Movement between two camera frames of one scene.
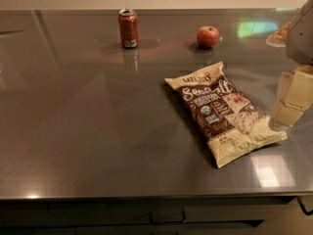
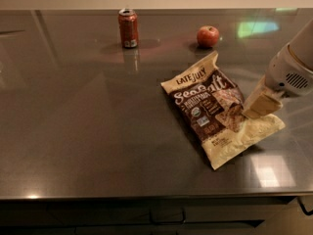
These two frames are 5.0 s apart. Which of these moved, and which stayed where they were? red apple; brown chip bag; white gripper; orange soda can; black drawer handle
Moved: white gripper; brown chip bag
Stayed: black drawer handle; red apple; orange soda can
